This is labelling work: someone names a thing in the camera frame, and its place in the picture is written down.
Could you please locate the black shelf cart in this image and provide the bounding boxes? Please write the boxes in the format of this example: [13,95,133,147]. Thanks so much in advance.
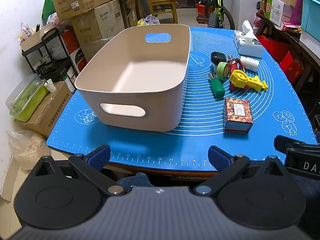
[21,26,75,83]

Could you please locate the blue silicone baking mat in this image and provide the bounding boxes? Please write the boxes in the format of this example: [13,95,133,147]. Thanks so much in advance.
[46,26,318,172]

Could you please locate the green bottle with gold cap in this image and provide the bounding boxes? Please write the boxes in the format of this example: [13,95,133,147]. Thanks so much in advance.
[209,72,225,98]

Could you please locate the small white bottle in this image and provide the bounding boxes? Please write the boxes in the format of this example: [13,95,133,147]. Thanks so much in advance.
[240,56,260,72]

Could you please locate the wooden chair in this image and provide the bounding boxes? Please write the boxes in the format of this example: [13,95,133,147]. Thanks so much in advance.
[141,0,178,24]

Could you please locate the green round tin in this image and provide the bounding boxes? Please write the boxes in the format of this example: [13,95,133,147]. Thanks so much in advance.
[216,61,230,80]

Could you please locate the tall air purifier cardboard box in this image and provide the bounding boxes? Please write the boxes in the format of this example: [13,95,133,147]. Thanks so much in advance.
[71,0,125,62]

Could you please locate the red and white appliance box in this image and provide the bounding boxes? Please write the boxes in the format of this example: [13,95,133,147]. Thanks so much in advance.
[61,27,88,74]

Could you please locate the clear plastic bag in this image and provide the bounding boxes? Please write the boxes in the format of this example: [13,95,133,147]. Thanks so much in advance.
[145,14,160,25]

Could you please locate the green container with clear lid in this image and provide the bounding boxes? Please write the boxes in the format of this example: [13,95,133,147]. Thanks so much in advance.
[5,80,48,123]

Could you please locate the yellow plastic toy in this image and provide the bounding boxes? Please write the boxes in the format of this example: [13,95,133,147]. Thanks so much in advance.
[229,69,268,92]

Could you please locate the teal storage bin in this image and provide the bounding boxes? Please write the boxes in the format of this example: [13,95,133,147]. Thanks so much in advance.
[300,0,320,35]

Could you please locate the open cardboard box with items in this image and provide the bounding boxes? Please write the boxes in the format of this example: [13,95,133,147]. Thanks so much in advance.
[20,22,57,52]

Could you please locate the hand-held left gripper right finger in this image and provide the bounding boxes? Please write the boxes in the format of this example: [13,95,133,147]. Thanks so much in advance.
[192,145,288,197]

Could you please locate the green and white carton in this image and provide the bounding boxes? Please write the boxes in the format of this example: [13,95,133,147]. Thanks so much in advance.
[265,0,285,27]

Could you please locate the green bag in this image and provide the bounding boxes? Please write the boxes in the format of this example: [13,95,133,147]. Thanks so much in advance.
[41,0,59,24]

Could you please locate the dark wooden shelf unit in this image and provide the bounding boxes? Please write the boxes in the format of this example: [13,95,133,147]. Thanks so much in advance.
[255,12,320,120]

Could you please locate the person's blue jeans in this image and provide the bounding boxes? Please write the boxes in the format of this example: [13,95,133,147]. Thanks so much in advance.
[117,172,153,188]

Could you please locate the red patterned gift box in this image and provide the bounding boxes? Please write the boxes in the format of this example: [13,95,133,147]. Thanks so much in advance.
[223,97,253,133]

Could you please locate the white paper cup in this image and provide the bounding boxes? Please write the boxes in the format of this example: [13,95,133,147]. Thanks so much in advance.
[44,79,56,93]

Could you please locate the red handled pliers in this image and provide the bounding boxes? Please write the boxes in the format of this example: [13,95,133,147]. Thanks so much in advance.
[226,55,250,92]

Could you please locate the red gift boxes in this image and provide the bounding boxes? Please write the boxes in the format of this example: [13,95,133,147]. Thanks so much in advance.
[257,35,304,83]

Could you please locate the black and green bicycle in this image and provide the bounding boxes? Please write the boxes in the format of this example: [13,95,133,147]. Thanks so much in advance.
[197,0,235,30]

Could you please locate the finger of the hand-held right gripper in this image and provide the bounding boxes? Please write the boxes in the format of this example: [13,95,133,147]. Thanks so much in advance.
[274,135,308,153]

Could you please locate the clear bag of grains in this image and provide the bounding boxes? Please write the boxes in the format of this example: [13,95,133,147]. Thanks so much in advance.
[7,130,52,170]

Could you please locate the black earbuds case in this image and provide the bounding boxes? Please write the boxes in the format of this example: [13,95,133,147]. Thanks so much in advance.
[211,52,227,64]

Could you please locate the red bucket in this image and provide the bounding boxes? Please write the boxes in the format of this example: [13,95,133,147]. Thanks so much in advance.
[196,2,209,15]

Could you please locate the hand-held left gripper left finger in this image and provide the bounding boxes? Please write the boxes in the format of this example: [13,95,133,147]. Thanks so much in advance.
[31,144,127,197]

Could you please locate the beige plastic storage bin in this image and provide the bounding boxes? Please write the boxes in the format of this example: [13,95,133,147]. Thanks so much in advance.
[74,24,191,132]

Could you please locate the white patterned tissue box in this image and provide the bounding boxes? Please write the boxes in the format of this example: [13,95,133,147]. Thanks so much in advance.
[233,20,263,58]

